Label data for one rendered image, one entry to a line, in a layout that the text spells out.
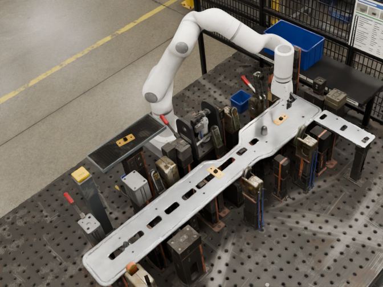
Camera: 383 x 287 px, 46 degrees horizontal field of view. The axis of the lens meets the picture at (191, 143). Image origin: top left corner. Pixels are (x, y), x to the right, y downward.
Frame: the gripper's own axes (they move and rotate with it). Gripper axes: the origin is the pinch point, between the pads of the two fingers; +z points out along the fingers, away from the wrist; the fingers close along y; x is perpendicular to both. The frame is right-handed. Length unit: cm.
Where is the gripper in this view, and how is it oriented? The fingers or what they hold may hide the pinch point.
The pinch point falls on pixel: (281, 102)
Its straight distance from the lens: 225.2
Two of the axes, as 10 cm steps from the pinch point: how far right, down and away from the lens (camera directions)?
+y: 6.7, 4.9, -5.5
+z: 1.1, 6.7, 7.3
